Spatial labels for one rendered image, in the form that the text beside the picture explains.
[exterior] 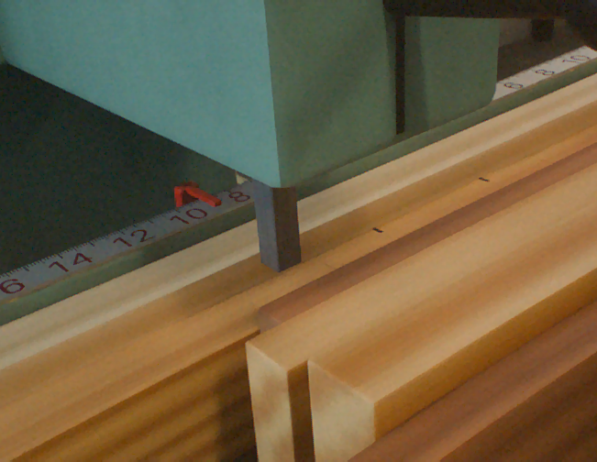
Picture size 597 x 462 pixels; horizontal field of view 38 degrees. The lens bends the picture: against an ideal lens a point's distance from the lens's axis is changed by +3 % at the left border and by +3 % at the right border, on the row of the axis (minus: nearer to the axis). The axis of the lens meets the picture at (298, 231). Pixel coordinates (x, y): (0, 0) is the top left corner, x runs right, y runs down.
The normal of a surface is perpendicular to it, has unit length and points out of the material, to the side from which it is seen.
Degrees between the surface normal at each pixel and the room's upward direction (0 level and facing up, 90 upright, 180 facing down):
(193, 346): 0
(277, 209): 90
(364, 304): 0
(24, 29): 90
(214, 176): 90
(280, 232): 90
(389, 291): 0
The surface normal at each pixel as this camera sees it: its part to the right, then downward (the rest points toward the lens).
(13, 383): 0.63, 0.33
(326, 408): -0.77, 0.35
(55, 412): -0.07, -0.88
